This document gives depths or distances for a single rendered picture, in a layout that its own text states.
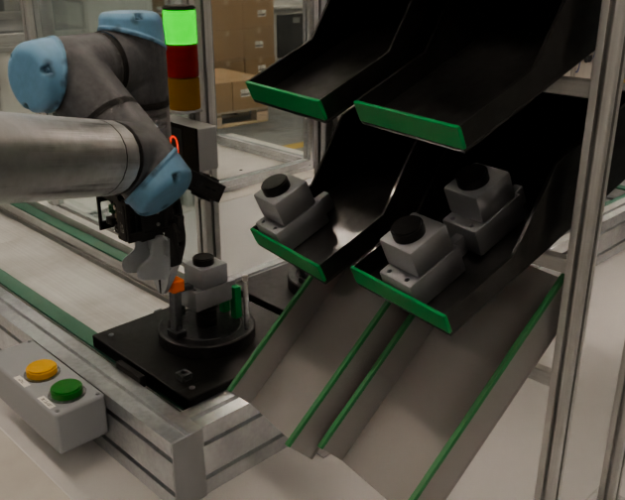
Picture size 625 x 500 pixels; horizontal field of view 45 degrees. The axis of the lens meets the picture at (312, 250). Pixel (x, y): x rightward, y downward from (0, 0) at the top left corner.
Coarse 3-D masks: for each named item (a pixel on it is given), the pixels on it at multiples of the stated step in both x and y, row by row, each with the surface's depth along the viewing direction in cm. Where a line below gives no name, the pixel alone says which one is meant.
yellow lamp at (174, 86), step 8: (168, 80) 116; (176, 80) 115; (184, 80) 115; (192, 80) 116; (176, 88) 116; (184, 88) 115; (192, 88) 116; (176, 96) 116; (184, 96) 116; (192, 96) 117; (176, 104) 117; (184, 104) 116; (192, 104) 117
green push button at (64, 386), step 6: (54, 384) 97; (60, 384) 97; (66, 384) 97; (72, 384) 97; (78, 384) 97; (54, 390) 96; (60, 390) 96; (66, 390) 96; (72, 390) 96; (78, 390) 96; (54, 396) 95; (60, 396) 95; (66, 396) 95; (72, 396) 95; (78, 396) 96
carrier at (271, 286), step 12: (288, 264) 134; (252, 276) 129; (264, 276) 129; (276, 276) 129; (288, 276) 125; (300, 276) 125; (252, 288) 125; (264, 288) 125; (276, 288) 125; (288, 288) 125; (252, 300) 123; (264, 300) 121; (276, 300) 121; (288, 300) 121; (276, 312) 119
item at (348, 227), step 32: (352, 128) 86; (352, 160) 87; (384, 160) 88; (416, 160) 76; (320, 192) 86; (352, 192) 85; (384, 192) 82; (416, 192) 77; (352, 224) 80; (384, 224) 76; (288, 256) 78; (320, 256) 77; (352, 256) 75
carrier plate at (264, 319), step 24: (168, 312) 116; (264, 312) 116; (96, 336) 109; (120, 336) 109; (144, 336) 109; (144, 360) 103; (168, 360) 103; (192, 360) 103; (216, 360) 103; (240, 360) 103; (168, 384) 97; (192, 384) 97; (216, 384) 97
